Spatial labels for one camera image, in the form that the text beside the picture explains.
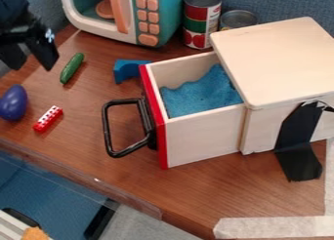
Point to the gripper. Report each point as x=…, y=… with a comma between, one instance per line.
x=19, y=26

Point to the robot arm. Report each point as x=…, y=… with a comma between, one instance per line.
x=11, y=1

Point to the drawer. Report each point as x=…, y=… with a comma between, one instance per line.
x=200, y=136

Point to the green toy cucumber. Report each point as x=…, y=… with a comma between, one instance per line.
x=71, y=68

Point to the purple toy eggplant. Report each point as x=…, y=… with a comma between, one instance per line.
x=13, y=102

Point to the red toy brick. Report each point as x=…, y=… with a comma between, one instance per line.
x=48, y=118

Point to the blue arch block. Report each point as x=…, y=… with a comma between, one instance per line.
x=124, y=70

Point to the toy microwave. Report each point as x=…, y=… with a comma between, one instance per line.
x=130, y=13

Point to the red and green can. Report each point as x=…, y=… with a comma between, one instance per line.
x=201, y=21

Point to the blue cloth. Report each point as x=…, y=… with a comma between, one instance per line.
x=202, y=94

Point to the silver can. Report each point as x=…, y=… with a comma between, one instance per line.
x=237, y=19

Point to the cabinet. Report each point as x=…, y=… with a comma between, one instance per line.
x=278, y=55

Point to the black tape strip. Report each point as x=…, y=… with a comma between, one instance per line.
x=298, y=143

